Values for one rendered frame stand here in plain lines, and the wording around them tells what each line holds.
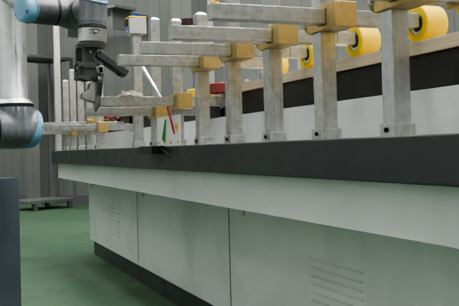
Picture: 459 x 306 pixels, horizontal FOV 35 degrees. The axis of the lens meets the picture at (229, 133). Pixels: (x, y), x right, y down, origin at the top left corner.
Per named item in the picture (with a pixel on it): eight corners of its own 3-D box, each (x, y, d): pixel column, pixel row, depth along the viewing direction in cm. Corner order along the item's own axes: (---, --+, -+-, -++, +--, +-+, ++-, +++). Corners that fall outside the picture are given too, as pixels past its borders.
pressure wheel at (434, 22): (400, 35, 160) (420, 48, 153) (410, -1, 156) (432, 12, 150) (423, 35, 162) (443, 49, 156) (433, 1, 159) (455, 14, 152)
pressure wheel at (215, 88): (215, 115, 240) (214, 80, 240) (207, 116, 247) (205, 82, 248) (238, 115, 243) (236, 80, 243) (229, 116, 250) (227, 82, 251)
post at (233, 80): (231, 162, 195) (227, -16, 196) (227, 162, 198) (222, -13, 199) (244, 162, 196) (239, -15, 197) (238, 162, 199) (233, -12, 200)
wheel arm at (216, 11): (213, 18, 136) (212, -2, 136) (206, 22, 139) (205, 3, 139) (433, 28, 154) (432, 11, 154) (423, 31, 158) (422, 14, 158)
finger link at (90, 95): (80, 110, 228) (80, 81, 228) (99, 111, 230) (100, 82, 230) (82, 110, 225) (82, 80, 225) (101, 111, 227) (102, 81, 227)
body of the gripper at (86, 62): (73, 82, 231) (74, 44, 231) (100, 84, 234) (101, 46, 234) (77, 80, 224) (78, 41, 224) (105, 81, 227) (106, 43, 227)
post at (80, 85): (78, 153, 403) (76, 66, 404) (77, 153, 407) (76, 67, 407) (85, 152, 405) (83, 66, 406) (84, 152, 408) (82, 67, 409)
